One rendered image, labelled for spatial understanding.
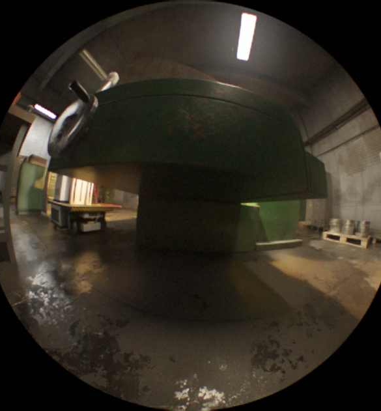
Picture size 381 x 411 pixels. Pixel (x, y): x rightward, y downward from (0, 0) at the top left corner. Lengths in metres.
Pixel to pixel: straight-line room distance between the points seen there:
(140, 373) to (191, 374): 0.13
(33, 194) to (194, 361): 3.00
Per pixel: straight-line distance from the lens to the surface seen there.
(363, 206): 4.56
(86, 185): 1.86
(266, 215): 1.53
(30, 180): 2.95
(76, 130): 0.33
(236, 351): 0.48
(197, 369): 0.44
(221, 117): 0.33
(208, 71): 5.17
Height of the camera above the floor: 0.42
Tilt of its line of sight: 1 degrees up
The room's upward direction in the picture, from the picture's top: 5 degrees clockwise
